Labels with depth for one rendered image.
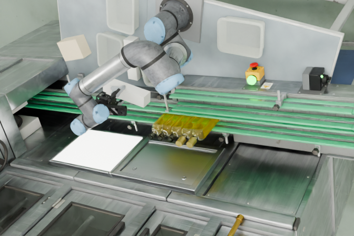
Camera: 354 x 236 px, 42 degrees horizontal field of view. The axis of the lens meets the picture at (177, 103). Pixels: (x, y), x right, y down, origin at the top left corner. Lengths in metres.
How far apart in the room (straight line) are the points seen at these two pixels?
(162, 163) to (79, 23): 0.99
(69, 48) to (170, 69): 1.14
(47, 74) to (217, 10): 1.16
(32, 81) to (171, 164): 1.01
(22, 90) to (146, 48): 1.17
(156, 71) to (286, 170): 0.80
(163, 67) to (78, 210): 0.85
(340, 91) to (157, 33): 0.85
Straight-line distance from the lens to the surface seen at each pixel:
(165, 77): 1.76
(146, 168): 2.29
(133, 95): 2.24
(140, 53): 1.76
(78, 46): 2.74
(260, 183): 2.13
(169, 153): 2.36
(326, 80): 2.14
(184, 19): 2.28
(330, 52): 2.15
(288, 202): 2.02
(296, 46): 2.17
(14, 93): 2.73
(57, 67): 2.94
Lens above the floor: 2.66
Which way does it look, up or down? 47 degrees down
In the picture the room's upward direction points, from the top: 135 degrees counter-clockwise
